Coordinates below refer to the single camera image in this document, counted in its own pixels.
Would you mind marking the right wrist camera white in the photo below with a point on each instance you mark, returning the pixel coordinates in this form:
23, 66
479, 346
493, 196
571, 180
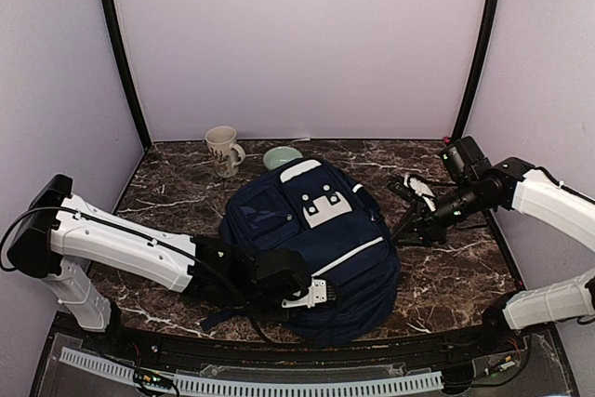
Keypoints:
409, 187

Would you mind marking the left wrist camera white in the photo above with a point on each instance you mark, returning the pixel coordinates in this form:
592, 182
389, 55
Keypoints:
319, 292

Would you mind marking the black frame post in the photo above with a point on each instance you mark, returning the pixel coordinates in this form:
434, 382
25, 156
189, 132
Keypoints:
124, 72
476, 68

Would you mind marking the left black frame post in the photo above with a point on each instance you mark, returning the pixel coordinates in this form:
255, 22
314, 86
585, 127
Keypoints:
124, 72

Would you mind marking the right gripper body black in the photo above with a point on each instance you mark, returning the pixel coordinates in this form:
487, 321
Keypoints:
437, 231

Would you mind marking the navy blue student backpack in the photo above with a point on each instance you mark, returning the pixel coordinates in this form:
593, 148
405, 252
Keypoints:
317, 210

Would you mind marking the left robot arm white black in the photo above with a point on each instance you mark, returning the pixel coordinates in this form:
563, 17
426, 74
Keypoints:
59, 228

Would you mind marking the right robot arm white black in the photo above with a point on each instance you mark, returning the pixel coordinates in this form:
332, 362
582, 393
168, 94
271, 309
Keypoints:
515, 185

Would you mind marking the light green ceramic bowl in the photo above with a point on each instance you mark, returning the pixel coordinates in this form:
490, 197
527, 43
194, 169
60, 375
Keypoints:
281, 155

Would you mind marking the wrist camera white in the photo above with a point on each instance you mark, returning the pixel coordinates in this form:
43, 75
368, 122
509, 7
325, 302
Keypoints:
409, 187
319, 292

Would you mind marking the right black frame post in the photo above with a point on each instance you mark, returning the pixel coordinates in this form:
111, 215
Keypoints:
476, 68

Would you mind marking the small circuit board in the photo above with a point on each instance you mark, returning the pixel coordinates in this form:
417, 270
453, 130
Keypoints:
150, 380

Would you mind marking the cream ceramic mug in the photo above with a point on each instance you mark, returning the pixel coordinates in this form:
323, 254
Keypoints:
227, 154

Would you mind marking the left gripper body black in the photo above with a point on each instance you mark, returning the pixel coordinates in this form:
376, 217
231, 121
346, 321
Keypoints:
261, 302

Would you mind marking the white slotted cable duct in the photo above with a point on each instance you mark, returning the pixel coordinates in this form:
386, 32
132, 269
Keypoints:
186, 384

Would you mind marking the black front rail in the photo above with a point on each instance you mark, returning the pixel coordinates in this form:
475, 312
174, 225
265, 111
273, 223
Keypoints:
449, 349

